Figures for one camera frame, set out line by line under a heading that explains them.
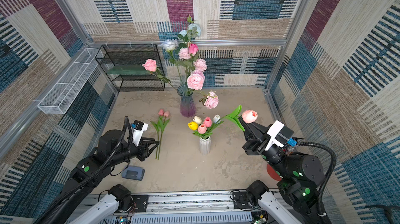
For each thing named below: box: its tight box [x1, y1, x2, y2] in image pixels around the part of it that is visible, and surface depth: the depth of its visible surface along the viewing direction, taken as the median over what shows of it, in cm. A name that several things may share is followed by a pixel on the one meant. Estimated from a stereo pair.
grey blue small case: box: [121, 165, 145, 181], surface depth 81 cm
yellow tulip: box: [187, 121, 199, 131], surface depth 67 cm
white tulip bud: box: [213, 114, 221, 124], surface depth 69 cm
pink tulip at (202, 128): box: [197, 123, 207, 134], surface depth 65 cm
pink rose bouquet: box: [142, 15, 220, 110], surface depth 81 cm
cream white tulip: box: [192, 115, 203, 125], surface depth 70 cm
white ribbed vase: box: [198, 137, 211, 156], surface depth 79 cm
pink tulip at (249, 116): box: [223, 104, 259, 132], surface depth 42 cm
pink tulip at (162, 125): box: [157, 110, 171, 161], surface depth 103 cm
